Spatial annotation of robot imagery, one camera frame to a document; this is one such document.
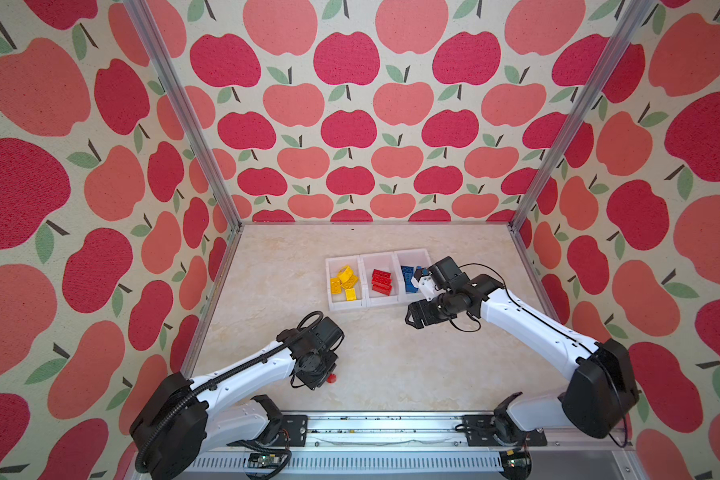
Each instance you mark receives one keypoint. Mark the left aluminium corner post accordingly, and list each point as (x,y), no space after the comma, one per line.
(149,34)

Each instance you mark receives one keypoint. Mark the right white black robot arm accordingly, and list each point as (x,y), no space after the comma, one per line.
(601,387)

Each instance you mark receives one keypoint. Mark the aluminium front rail frame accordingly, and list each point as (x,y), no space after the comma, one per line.
(423,445)

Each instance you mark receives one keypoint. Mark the small yellow lego brick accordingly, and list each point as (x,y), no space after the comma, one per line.
(335,286)

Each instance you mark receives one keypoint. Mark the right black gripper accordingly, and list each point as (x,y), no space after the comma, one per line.
(424,318)

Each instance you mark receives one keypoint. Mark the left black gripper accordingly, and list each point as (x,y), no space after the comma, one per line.
(315,381)

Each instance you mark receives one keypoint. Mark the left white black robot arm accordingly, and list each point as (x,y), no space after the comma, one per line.
(185,417)

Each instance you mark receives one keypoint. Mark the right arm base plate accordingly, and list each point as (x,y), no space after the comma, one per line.
(488,430)

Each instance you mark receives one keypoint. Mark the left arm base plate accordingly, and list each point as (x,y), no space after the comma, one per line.
(287,431)

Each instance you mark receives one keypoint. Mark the right aluminium corner post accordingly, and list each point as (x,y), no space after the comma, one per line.
(630,22)

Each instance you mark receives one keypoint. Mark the yellow oval lego piece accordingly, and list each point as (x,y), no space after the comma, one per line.
(345,274)

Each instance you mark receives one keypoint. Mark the aluminium corner post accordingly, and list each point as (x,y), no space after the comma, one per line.
(630,22)
(149,34)

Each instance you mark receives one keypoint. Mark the white three-compartment plastic bin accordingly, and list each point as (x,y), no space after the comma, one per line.
(363,266)

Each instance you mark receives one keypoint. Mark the yellow square lego brick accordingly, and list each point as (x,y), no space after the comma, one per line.
(351,282)

